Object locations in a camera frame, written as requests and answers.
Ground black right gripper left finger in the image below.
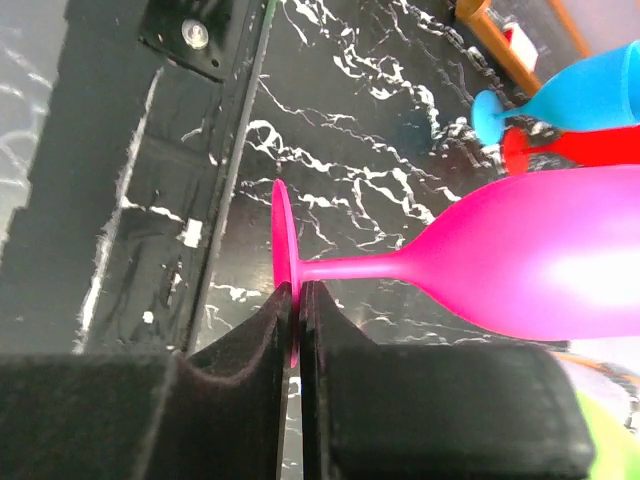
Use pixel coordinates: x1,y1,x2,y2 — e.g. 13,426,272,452
1,284,293,479

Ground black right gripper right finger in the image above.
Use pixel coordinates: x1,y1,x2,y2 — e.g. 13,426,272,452
299,282,596,479

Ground magenta wine glass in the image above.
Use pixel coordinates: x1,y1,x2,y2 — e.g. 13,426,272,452
271,165,639,368

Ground green wine glass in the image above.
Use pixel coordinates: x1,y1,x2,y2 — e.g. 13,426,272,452
577,392,639,480

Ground red wine glass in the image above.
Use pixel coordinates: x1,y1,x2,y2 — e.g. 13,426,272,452
502,126,639,175

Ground blue wine glass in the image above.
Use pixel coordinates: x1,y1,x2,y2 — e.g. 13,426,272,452
471,40,639,145

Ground wooden tiered shelf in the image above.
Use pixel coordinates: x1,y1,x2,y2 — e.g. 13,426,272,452
455,0,591,97

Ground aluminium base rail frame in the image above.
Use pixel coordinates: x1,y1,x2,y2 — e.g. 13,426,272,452
1,1,275,354

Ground gold wire glass rack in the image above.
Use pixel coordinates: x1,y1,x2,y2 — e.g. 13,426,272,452
554,352,639,386

